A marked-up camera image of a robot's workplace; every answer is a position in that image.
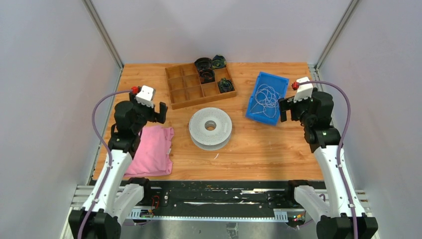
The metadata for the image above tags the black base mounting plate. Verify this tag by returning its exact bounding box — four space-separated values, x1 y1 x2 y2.
138 180 304 218

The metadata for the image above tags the pink folded cloth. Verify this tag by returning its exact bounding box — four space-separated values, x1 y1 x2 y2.
124 125 174 177

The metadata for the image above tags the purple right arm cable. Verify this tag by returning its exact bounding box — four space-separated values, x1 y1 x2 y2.
292 81 359 239

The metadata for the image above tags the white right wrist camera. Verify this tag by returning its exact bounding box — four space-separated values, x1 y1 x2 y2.
292 77 314 103

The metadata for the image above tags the blue plastic bin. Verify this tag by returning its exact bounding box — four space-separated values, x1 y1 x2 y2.
245 72 289 126

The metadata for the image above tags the grey perforated cable spool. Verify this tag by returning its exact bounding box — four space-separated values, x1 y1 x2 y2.
189 107 232 151

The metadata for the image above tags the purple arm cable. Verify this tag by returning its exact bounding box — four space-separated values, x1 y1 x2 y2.
292 81 359 239
77 86 139 239

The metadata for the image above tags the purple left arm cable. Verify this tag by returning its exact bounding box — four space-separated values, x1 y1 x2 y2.
77 86 139 239

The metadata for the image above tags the wooden divided tray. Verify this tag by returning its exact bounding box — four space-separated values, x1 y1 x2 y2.
165 63 237 110

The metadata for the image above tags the aluminium frame rail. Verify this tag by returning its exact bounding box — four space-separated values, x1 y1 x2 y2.
71 185 372 222

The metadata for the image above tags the orange black rolled tie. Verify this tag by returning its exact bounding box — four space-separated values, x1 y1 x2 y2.
199 68 215 84

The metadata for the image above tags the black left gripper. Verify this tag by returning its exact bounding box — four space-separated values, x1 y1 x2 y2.
130 92 168 133

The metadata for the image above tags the green patterned rolled tie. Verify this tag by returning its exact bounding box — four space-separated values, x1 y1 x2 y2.
217 78 234 93

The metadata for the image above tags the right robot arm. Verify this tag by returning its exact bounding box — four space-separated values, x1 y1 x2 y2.
279 91 378 239

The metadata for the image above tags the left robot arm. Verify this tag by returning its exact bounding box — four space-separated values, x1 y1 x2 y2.
68 86 168 239

